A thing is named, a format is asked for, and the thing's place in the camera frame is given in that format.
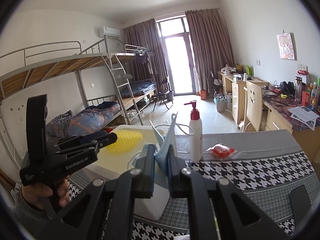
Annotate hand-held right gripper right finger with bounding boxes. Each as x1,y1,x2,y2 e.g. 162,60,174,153
167,145,293,240

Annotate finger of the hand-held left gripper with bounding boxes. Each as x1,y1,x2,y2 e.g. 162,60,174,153
54,132,118,148
59,141,98,155

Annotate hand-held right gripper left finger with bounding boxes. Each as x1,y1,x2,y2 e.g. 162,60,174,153
32,143,157,240

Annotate blue face mask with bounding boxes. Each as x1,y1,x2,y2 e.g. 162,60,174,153
127,111,195,179

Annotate white foam box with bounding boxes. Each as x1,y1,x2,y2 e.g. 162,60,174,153
82,124,179,222

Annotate person's left hand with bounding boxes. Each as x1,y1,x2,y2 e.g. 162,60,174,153
21,176,71,211

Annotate blue plaid quilt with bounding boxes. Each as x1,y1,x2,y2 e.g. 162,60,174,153
46,102,120,138

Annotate white pump bottle red cap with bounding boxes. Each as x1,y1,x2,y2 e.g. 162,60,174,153
184,101,203,163

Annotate red packet in clear wrap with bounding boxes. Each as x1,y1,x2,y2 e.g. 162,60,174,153
206,144,237,159

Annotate grey metal bed ladder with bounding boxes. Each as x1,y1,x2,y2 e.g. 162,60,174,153
101,52,144,125

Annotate dark blue bedding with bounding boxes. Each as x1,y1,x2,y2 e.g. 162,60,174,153
129,79,157,97

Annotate houndstooth tablecloth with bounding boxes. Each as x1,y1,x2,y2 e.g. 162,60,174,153
67,129,320,240

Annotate black folding chair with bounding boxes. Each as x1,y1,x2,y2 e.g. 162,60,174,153
152,77,174,109

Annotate grey trash bin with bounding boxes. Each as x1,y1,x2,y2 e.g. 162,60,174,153
214,96,227,112

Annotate grey metal bunk bed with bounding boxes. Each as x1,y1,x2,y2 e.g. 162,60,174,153
0,41,130,160
110,44,160,120

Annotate dark hanging clothes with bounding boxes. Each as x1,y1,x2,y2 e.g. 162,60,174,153
136,50,153,74

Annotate wooden chair with smiley cutout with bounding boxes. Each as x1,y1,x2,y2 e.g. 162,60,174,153
241,80,267,133

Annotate white air conditioner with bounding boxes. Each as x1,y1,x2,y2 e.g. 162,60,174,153
98,26,120,40

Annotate glass balcony door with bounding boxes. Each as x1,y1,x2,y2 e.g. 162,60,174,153
155,17,198,97

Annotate brown curtain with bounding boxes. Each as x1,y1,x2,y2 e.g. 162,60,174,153
123,19,168,90
185,9,235,95

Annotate long wooden desk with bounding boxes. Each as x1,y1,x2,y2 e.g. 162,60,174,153
217,70,320,133

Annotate black smartphone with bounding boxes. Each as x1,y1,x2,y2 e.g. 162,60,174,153
289,184,313,230

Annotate black headphones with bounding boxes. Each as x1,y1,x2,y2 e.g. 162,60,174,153
279,81,295,95

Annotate printed paper sheets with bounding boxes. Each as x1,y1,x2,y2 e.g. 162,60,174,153
287,106,320,130

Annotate clear tumbler black lid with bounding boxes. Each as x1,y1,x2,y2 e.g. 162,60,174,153
295,76,304,102

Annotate pink cartoon wall poster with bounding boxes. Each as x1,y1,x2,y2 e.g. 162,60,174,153
277,32,297,60

